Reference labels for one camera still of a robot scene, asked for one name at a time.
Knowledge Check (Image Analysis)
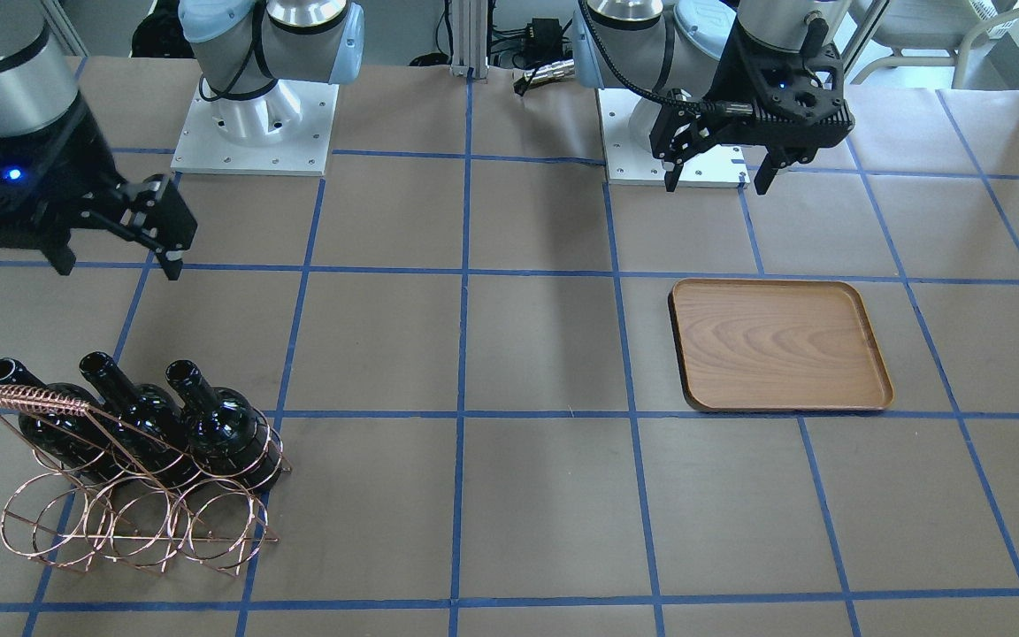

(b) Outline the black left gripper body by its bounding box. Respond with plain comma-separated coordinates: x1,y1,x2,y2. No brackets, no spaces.
648,23,854,165

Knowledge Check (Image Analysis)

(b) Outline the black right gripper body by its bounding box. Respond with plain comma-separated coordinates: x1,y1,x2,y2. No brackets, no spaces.
0,96,197,250

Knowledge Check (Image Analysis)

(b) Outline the dark wine bottle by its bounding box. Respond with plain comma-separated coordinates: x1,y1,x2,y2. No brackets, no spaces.
165,359,286,495
0,357,124,484
81,351,201,489

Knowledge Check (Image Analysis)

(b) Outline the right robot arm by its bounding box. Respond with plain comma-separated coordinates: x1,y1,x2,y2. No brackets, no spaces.
0,1,365,280

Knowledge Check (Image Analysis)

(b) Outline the wooden tray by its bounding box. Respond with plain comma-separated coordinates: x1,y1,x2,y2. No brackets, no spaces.
668,278,894,412

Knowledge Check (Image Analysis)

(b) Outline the white chair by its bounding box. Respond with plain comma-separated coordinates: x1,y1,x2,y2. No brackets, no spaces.
848,1,1019,89

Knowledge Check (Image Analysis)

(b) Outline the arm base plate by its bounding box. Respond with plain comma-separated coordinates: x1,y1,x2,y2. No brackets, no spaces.
171,79,339,177
597,88,749,188

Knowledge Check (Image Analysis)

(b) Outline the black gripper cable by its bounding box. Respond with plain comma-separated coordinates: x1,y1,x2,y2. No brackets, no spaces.
577,0,754,118

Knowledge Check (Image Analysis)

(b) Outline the copper wire bottle basket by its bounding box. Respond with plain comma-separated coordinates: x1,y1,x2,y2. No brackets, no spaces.
0,385,293,578

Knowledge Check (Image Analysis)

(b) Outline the aluminium frame post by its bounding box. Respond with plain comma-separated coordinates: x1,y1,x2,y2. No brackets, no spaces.
448,0,492,81

